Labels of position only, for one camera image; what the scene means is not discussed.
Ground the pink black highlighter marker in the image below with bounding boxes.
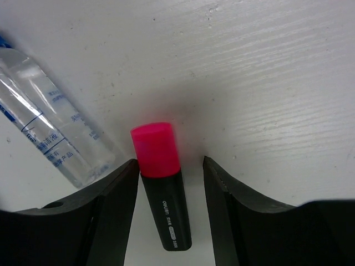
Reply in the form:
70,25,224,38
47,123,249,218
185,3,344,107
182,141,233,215
130,122,192,252

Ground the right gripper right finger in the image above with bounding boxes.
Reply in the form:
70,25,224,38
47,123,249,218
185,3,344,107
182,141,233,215
203,157,354,265

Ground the small blue capped glue bottle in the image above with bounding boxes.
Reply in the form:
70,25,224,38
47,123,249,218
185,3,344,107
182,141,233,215
1,39,115,188

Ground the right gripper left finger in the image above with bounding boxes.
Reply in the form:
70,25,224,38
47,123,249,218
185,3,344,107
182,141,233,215
1,159,139,265

